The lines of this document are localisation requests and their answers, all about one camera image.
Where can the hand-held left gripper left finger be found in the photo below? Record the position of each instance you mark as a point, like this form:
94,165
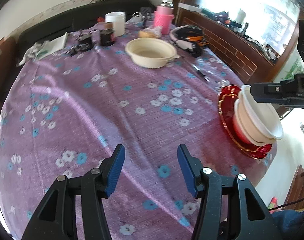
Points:
115,170

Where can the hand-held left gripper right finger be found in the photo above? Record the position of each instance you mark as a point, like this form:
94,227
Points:
186,172

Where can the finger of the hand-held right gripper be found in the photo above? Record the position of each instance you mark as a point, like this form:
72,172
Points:
266,91

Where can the large red scalloped plate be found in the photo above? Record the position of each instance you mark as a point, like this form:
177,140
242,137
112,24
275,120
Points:
228,90

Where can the red gold-rimmed plate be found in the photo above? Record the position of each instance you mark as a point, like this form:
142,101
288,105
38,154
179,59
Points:
226,115

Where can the cream plastic bowl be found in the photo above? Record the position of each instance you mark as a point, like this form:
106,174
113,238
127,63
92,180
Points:
149,52
260,141

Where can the bamboo painted panel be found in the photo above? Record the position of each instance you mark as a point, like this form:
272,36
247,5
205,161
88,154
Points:
295,67

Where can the wooden brick-pattern cabinet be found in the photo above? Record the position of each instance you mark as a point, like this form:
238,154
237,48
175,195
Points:
231,45

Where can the dark pen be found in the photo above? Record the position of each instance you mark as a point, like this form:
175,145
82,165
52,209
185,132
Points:
198,70

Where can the dark clutter pile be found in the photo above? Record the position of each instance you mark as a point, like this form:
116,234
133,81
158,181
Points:
224,17

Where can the red toy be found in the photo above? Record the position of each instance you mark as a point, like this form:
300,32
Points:
273,203

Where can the orange black patterned bag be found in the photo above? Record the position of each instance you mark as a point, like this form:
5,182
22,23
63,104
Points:
191,37

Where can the brown wooden furniture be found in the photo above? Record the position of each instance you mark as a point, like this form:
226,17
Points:
299,187

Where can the white flat box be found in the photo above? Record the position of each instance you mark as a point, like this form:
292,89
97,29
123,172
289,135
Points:
189,7

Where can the person's blue trousers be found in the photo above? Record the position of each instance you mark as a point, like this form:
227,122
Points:
294,225

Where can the black power adapter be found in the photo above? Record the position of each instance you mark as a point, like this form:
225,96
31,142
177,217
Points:
72,52

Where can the pink sleeved bottle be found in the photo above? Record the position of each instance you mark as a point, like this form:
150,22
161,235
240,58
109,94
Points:
162,20

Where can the black motor unit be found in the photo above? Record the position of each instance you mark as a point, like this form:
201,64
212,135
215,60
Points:
84,45

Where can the yellow food bag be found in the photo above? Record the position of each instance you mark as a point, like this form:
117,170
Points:
148,33

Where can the white notebook with green band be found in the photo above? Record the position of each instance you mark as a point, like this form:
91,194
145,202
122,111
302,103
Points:
53,45

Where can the white cloth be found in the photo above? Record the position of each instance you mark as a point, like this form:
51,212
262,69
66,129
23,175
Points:
29,52

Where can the white plastic jar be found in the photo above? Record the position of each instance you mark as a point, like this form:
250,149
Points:
115,22

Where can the red cloth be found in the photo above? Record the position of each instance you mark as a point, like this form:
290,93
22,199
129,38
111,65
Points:
100,20

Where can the black sofa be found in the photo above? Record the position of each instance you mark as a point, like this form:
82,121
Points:
54,22

